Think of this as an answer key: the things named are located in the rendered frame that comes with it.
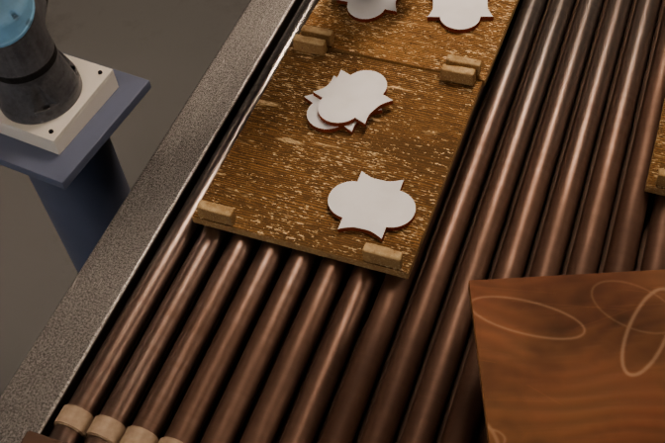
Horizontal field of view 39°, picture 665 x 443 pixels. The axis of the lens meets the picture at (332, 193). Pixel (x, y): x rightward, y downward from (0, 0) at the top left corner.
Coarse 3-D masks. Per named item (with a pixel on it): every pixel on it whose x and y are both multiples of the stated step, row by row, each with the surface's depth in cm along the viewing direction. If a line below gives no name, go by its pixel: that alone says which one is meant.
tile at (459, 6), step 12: (432, 0) 171; (444, 0) 171; (456, 0) 171; (468, 0) 171; (480, 0) 170; (432, 12) 169; (444, 12) 169; (456, 12) 169; (468, 12) 169; (480, 12) 168; (444, 24) 167; (456, 24) 167; (468, 24) 167
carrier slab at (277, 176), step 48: (288, 96) 160; (432, 96) 158; (240, 144) 154; (288, 144) 153; (336, 144) 152; (384, 144) 152; (432, 144) 151; (240, 192) 148; (288, 192) 147; (432, 192) 145; (288, 240) 141; (336, 240) 140; (384, 240) 140
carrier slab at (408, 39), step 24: (408, 0) 173; (504, 0) 171; (312, 24) 171; (336, 24) 171; (360, 24) 170; (384, 24) 170; (408, 24) 169; (432, 24) 169; (480, 24) 168; (504, 24) 167; (336, 48) 167; (360, 48) 166; (384, 48) 166; (408, 48) 165; (432, 48) 165; (456, 48) 164; (480, 48) 164; (480, 72) 160
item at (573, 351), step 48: (480, 288) 121; (528, 288) 120; (576, 288) 120; (624, 288) 119; (480, 336) 116; (528, 336) 116; (576, 336) 115; (624, 336) 115; (480, 384) 114; (528, 384) 112; (576, 384) 111; (624, 384) 111; (528, 432) 108; (576, 432) 108; (624, 432) 107
